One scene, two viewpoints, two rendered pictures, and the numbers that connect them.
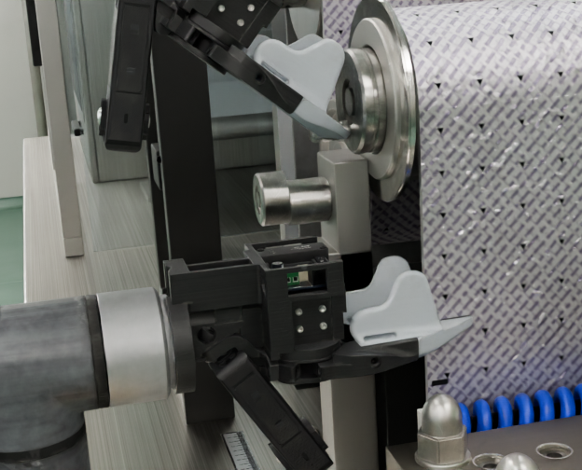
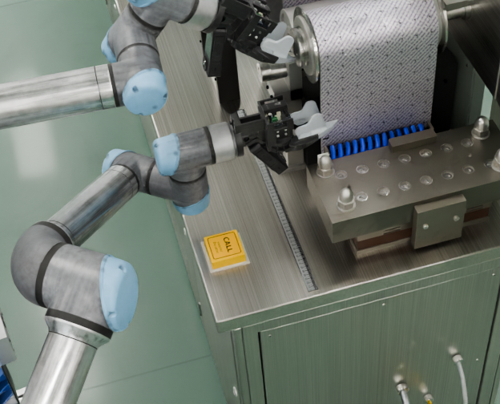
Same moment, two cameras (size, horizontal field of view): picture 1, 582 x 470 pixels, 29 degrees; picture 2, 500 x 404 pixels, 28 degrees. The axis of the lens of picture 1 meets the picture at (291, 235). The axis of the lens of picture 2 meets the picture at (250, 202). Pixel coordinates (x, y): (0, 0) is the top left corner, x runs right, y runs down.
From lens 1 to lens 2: 1.32 m
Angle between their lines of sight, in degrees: 33
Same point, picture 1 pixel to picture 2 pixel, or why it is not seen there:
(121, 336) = (220, 147)
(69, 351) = (203, 154)
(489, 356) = (344, 129)
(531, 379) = (358, 133)
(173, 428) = (214, 106)
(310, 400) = not seen: hidden behind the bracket
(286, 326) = (274, 138)
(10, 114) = not seen: outside the picture
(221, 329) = (251, 137)
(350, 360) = (295, 146)
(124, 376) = (221, 158)
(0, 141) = not seen: outside the picture
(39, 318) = (192, 143)
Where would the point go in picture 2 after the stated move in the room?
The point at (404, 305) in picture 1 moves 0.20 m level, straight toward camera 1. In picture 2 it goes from (313, 123) to (313, 201)
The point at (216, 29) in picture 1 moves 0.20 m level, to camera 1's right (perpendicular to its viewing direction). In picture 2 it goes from (248, 44) to (357, 34)
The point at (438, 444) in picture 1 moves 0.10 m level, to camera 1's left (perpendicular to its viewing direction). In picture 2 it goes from (324, 171) to (272, 176)
